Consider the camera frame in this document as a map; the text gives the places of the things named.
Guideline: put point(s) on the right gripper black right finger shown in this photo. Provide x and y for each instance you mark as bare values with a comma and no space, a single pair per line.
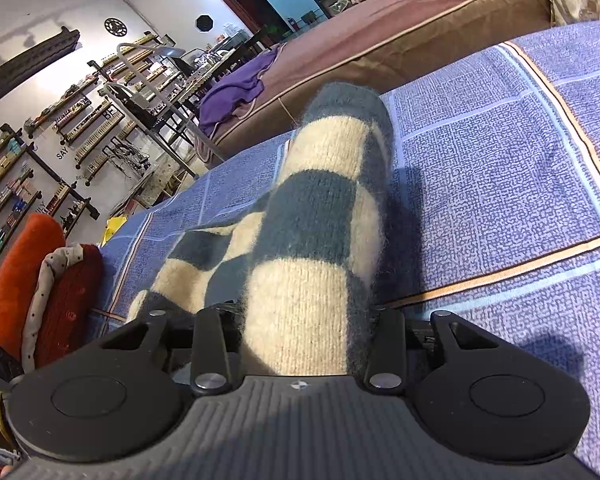
408,356

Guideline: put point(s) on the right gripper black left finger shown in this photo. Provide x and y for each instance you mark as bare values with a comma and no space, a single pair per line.
199,350

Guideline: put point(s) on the green cream checkered sweater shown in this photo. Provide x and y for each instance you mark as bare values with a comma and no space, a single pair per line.
298,266

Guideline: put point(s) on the blue plaid bed sheet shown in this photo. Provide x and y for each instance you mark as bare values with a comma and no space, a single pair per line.
494,215

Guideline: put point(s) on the purple cloth on bed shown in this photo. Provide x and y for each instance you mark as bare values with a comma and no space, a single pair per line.
239,87

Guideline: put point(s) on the metal display rack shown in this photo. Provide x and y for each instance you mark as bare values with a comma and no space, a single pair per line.
151,120

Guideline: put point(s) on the dark cluttered work table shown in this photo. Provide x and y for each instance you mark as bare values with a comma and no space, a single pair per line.
230,53

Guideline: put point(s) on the brown bed with maroon cover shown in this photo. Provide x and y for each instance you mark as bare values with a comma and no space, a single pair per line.
380,44

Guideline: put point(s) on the round black wall clock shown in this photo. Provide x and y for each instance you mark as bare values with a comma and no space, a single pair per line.
115,27

